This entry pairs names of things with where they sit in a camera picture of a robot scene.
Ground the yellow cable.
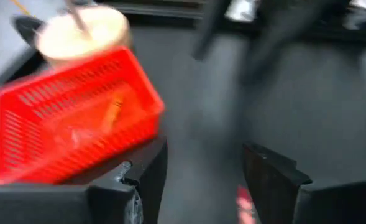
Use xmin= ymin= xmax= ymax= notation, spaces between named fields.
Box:
xmin=10 ymin=0 xmax=34 ymax=18

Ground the red plastic basket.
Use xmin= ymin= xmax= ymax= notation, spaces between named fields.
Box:
xmin=0 ymin=45 xmax=167 ymax=187

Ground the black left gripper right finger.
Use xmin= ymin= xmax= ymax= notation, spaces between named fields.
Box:
xmin=243 ymin=141 xmax=366 ymax=224

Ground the white shade wooden base lamp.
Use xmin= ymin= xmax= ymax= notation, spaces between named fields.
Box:
xmin=33 ymin=0 xmax=132 ymax=68

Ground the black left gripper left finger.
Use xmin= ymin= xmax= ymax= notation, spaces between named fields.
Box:
xmin=0 ymin=136 xmax=168 ymax=224

